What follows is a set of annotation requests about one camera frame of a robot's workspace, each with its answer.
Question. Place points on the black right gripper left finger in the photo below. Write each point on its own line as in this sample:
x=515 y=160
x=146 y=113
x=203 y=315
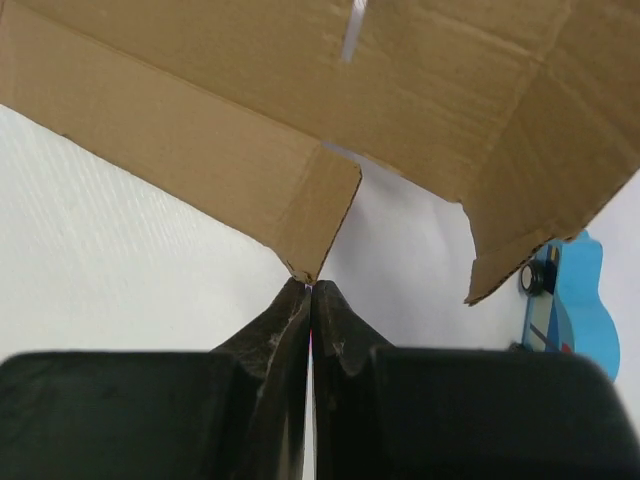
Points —
x=235 y=412

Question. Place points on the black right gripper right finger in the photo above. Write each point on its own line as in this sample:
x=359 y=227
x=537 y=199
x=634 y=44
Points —
x=387 y=412

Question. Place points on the brown cardboard paper box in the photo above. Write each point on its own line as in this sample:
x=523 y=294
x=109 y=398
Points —
x=524 y=112

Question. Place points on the small blue toy car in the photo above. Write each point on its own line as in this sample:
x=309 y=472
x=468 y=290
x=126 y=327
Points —
x=564 y=311

